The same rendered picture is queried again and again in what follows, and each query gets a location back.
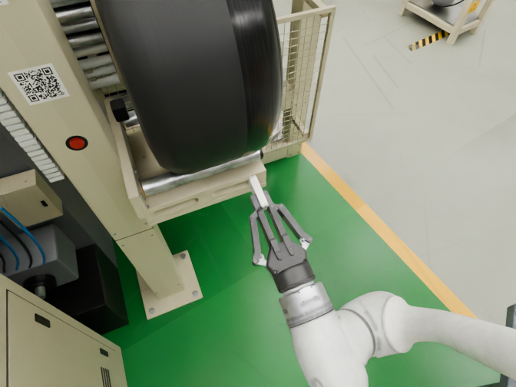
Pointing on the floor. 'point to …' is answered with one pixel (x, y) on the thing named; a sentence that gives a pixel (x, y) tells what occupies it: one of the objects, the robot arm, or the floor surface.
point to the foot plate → (191, 288)
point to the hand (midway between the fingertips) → (258, 193)
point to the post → (94, 126)
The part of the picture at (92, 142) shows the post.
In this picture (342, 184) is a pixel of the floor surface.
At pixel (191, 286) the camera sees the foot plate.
